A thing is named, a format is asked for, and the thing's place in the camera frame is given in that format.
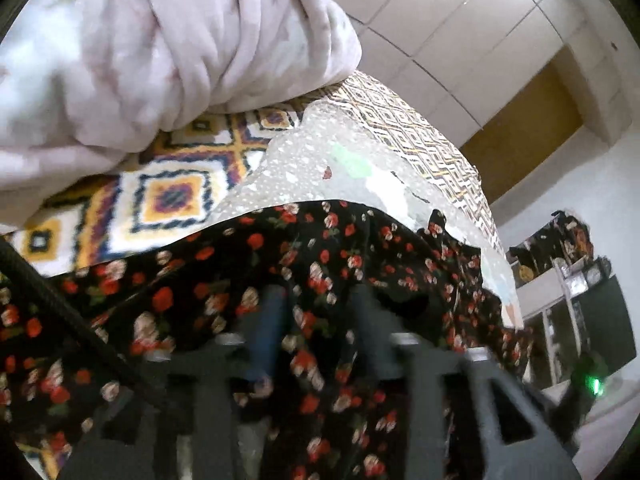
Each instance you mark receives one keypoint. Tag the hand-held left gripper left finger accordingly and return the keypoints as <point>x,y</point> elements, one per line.
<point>267,330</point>

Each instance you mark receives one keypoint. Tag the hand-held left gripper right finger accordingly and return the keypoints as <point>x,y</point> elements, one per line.
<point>372,332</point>

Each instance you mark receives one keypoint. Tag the black floral dress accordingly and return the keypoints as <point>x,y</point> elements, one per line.
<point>225,270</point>

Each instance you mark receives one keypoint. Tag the black screen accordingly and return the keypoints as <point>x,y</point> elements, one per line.
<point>600,320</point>

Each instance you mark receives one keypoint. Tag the cluttered shelf unit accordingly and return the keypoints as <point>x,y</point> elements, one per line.
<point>545,310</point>

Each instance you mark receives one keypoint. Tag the dark floral cloth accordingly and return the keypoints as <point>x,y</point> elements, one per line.
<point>570,240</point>

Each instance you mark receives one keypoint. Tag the geometric patterned bed sheet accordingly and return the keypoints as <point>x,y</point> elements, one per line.
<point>170,195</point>

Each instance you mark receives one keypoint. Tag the brown wooden door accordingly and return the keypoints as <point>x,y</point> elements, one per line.
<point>525,130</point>

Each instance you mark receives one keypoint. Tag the pink fleece blanket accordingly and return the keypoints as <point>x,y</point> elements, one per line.
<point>150,60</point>

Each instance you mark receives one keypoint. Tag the white wardrobe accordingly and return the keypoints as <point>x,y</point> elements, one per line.
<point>450,20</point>

